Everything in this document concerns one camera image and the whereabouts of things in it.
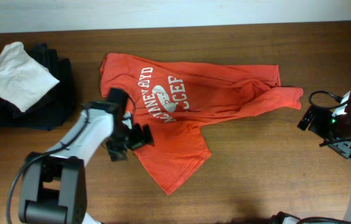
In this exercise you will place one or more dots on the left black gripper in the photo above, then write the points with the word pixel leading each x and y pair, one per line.
pixel 137 137

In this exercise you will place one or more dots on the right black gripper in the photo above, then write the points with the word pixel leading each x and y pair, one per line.
pixel 343 149

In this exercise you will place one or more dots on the red printed t-shirt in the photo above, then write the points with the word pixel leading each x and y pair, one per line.
pixel 176 99

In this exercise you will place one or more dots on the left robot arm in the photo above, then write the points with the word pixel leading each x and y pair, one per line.
pixel 54 188

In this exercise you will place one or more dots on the black folded clothes pile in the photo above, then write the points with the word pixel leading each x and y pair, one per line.
pixel 53 109

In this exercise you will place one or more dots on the white folded cloth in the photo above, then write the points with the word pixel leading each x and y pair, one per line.
pixel 23 81

